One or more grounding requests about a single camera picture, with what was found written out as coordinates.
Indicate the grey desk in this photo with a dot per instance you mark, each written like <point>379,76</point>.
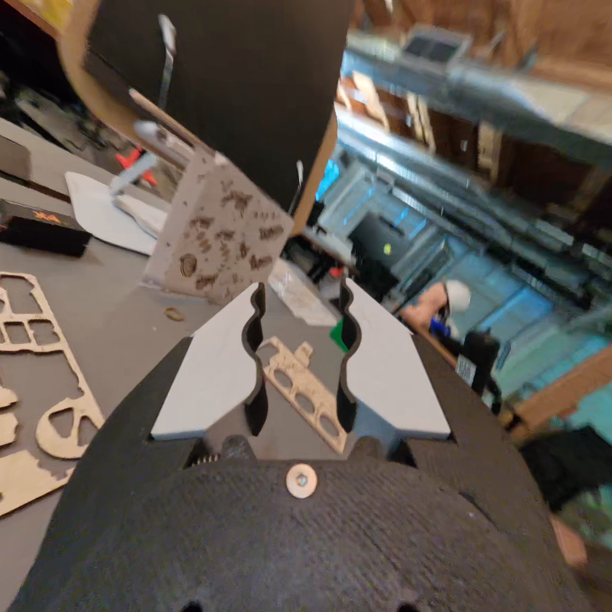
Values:
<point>119,296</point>

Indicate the white earphone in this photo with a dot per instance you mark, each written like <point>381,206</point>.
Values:
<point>300,174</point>

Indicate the white monitor stand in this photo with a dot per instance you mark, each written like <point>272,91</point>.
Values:
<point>95,210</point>

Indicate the rounded wooden board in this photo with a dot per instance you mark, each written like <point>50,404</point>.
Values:
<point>76,71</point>

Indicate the small black box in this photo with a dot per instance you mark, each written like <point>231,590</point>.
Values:
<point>43,234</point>

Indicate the green plastic bin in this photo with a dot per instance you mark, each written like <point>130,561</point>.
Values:
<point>338,337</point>

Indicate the wooden puzzle sheet with cutouts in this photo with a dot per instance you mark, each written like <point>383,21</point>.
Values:
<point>19,483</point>

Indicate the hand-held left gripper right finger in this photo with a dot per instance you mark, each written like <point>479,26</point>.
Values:
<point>397,373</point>

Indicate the yellow rubber band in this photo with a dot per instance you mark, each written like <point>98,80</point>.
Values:
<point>166,314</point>

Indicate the black screen with green sticker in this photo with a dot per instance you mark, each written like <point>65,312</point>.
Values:
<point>377,239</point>

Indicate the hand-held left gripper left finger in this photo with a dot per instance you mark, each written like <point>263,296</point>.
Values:
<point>210,377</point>

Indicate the mannequin head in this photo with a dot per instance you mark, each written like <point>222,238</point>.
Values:
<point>425,301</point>

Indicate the folded paper instruction booklet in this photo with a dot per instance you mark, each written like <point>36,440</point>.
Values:
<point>224,229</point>

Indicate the plastic-wrapped paper sheets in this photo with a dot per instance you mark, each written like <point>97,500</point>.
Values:
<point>296,291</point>

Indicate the wooden puzzle sheet with window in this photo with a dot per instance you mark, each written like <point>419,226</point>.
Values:
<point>289,361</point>

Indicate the white hard hat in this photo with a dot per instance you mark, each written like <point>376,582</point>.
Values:
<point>458,295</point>

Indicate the black computer monitor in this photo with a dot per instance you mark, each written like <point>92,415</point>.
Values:
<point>239,95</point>

